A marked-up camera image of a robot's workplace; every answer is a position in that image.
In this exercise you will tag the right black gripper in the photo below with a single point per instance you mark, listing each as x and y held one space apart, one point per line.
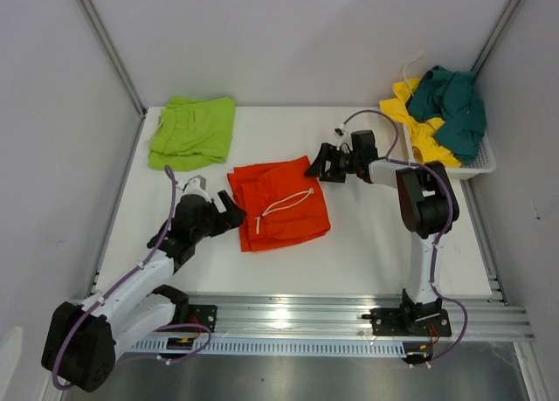
327 152

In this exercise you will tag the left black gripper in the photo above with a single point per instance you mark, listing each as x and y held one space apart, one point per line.
231 218

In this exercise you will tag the orange shorts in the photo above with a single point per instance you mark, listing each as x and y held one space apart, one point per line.
283 206

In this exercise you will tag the lime green shorts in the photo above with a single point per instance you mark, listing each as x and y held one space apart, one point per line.
192 134

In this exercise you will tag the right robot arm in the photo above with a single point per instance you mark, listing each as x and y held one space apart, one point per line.
427 204

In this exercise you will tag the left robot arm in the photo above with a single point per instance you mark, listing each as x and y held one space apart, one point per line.
86 339

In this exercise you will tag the yellow shorts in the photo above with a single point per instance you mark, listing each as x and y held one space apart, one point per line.
424 146

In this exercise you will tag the teal shorts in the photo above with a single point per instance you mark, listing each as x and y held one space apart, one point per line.
451 96

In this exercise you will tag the white plastic basket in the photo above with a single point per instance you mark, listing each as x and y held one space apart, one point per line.
484 163

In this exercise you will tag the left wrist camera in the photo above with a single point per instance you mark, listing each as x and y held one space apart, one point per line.
195 186

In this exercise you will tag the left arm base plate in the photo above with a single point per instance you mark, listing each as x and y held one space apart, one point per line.
203 314

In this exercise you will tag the slotted cable duct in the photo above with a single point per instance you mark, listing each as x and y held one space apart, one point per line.
219 345

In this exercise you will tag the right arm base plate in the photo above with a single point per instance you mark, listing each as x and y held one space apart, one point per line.
405 322

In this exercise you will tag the aluminium rail frame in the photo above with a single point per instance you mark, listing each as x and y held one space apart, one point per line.
340 318

